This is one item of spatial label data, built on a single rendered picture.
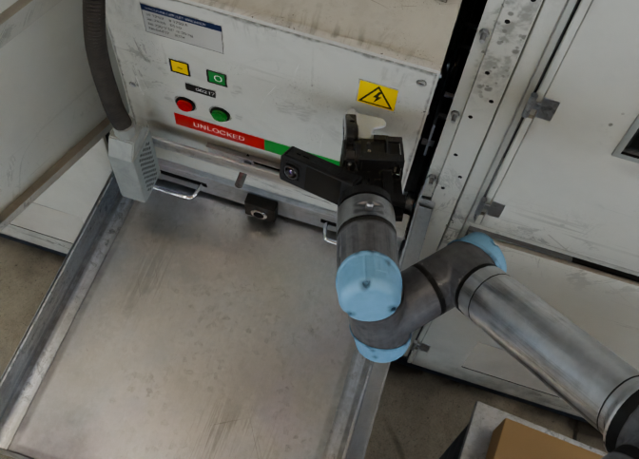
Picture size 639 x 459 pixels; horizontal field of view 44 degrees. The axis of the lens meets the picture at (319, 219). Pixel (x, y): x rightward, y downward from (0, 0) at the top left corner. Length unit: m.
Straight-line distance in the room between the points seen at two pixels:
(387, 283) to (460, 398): 1.44
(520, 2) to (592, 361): 0.51
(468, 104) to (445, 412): 1.18
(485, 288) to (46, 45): 0.83
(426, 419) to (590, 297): 0.73
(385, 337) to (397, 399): 1.28
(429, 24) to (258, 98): 0.29
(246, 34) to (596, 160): 0.60
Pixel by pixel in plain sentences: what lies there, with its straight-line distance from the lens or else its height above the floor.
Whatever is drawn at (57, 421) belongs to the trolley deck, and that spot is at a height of 0.82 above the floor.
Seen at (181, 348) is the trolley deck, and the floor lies 0.82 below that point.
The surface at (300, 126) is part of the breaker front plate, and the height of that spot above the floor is 1.14.
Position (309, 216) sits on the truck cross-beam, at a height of 0.87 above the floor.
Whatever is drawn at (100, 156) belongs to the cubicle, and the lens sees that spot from 1.82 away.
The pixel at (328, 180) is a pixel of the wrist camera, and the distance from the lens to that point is 1.03.
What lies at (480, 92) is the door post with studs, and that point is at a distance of 1.30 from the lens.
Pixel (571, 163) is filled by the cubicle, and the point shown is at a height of 1.10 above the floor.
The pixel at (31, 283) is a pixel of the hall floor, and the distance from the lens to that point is 2.46.
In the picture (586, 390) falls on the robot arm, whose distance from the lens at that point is 0.89.
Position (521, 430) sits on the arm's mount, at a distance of 1.43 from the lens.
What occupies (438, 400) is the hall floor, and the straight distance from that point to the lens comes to 2.30.
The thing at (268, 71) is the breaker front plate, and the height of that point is 1.26.
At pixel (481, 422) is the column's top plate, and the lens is 1.51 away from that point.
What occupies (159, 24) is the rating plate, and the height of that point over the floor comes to 1.30.
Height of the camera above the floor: 2.15
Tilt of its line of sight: 60 degrees down
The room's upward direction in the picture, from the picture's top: 8 degrees clockwise
